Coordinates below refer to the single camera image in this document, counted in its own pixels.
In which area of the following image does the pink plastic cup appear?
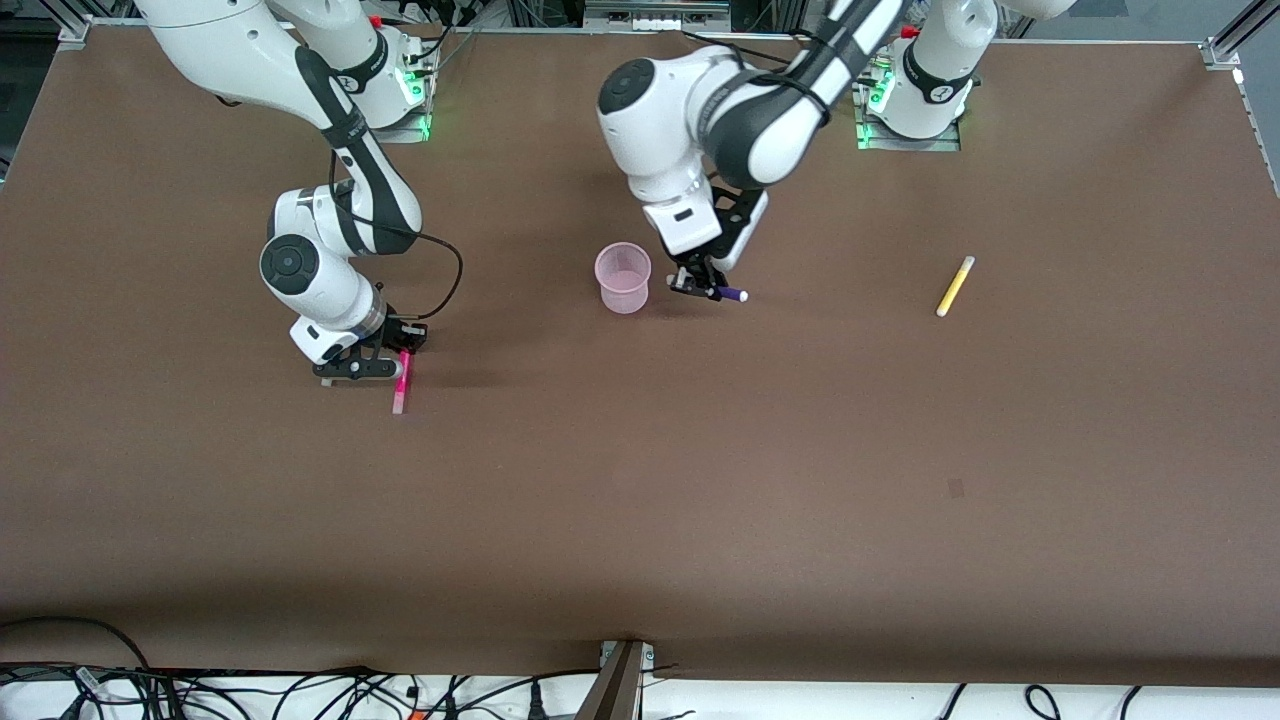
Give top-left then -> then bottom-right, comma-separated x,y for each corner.
595,242 -> 653,315

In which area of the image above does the yellow highlighter pen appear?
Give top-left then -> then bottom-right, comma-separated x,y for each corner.
935,256 -> 976,319

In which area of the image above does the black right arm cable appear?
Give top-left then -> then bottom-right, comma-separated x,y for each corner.
328,150 -> 465,323

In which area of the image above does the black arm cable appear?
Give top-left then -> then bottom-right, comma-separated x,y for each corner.
328,150 -> 465,323
683,28 -> 833,103

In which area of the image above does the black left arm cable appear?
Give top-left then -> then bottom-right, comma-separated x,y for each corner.
683,28 -> 833,103

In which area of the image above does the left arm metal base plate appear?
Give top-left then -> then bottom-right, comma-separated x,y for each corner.
855,108 -> 963,154

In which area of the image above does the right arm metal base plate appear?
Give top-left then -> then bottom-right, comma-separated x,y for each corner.
376,98 -> 434,144

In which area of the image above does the aluminium table edge bracket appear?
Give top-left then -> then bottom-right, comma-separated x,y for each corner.
574,640 -> 657,720

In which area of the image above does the thick black floor cable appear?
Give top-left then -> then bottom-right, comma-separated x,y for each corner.
0,616 -> 153,691

